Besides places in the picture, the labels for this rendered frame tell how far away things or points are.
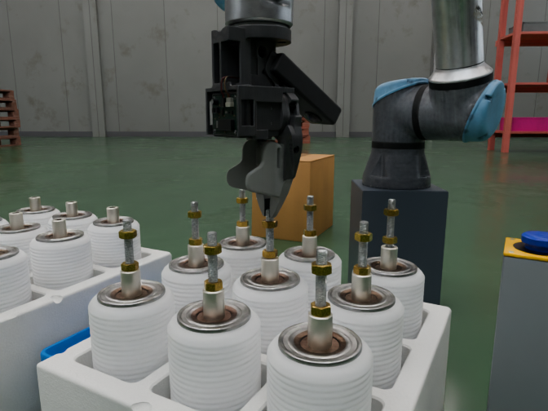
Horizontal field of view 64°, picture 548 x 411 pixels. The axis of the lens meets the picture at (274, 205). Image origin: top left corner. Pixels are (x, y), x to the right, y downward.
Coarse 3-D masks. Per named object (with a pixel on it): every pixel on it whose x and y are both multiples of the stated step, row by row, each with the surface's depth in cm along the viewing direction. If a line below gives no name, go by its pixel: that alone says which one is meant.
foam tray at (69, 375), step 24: (432, 312) 63; (432, 336) 56; (48, 360) 50; (72, 360) 50; (264, 360) 50; (408, 360) 50; (432, 360) 51; (48, 384) 49; (72, 384) 47; (96, 384) 46; (120, 384) 46; (144, 384) 46; (168, 384) 48; (264, 384) 50; (408, 384) 46; (432, 384) 53; (48, 408) 50; (72, 408) 47; (96, 408) 45; (120, 408) 43; (144, 408) 43; (168, 408) 42; (264, 408) 42; (384, 408) 42; (408, 408) 42; (432, 408) 55
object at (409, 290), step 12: (372, 276) 57; (384, 276) 57; (408, 276) 57; (420, 276) 58; (384, 288) 56; (396, 288) 56; (408, 288) 56; (420, 288) 57; (408, 300) 56; (420, 300) 58; (408, 312) 57; (420, 312) 59; (408, 324) 57; (420, 324) 59; (408, 336) 57
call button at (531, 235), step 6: (522, 234) 47; (528, 234) 47; (534, 234) 47; (540, 234) 47; (546, 234) 47; (522, 240) 47; (528, 240) 46; (534, 240) 46; (540, 240) 45; (546, 240) 45; (528, 246) 47; (534, 246) 46; (540, 246) 45; (546, 246) 45; (546, 252) 45
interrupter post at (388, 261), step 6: (384, 246) 59; (396, 246) 59; (384, 252) 59; (390, 252) 59; (396, 252) 59; (384, 258) 59; (390, 258) 59; (396, 258) 59; (384, 264) 59; (390, 264) 59; (396, 264) 59; (390, 270) 59
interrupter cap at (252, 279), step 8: (248, 272) 57; (256, 272) 57; (280, 272) 57; (288, 272) 57; (240, 280) 55; (248, 280) 55; (256, 280) 56; (280, 280) 56; (288, 280) 55; (296, 280) 54; (248, 288) 53; (256, 288) 52; (264, 288) 52; (272, 288) 52; (280, 288) 52; (288, 288) 52
